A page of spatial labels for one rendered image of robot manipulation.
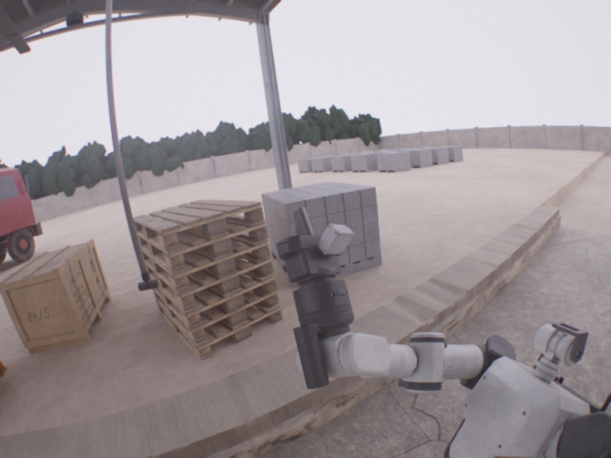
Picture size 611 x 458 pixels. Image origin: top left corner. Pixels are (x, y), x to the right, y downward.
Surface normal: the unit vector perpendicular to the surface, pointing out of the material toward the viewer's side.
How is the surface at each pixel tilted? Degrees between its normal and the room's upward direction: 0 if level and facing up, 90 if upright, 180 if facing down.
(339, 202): 90
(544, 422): 51
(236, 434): 91
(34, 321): 90
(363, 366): 64
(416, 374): 55
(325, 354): 70
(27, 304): 90
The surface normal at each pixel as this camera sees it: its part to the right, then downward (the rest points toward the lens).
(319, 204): 0.33, 0.19
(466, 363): 0.31, -0.34
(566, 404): 0.32, -0.66
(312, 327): 0.53, -0.40
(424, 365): -0.40, -0.41
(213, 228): 0.66, 0.10
